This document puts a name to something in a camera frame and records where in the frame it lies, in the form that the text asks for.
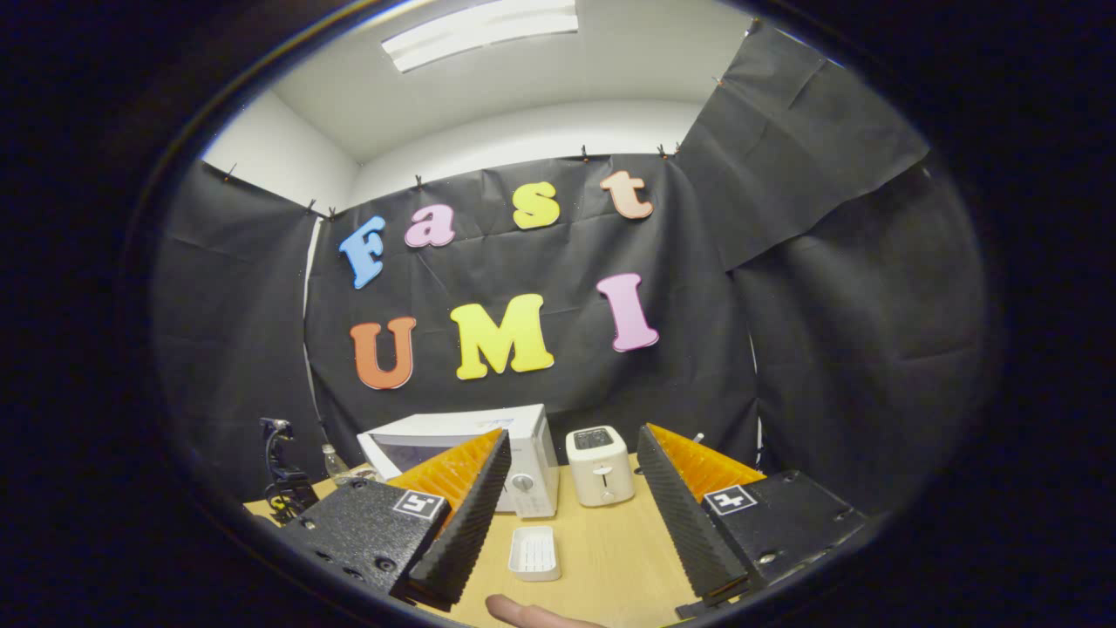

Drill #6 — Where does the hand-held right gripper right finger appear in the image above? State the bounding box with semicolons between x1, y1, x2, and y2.
636;422;874;610

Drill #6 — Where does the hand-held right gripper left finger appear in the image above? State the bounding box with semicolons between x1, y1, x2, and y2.
279;427;514;611

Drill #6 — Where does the white microwave oven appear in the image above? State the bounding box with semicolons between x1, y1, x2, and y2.
357;404;561;520

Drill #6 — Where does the small white dish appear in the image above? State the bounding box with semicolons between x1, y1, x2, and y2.
508;526;562;583

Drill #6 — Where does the cream toaster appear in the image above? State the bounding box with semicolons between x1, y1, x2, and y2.
566;426;636;509

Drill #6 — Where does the black backdrop cloth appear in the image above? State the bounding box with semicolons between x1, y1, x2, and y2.
150;17;990;524

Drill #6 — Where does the long ceiling light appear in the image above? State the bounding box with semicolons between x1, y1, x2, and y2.
381;0;579;73

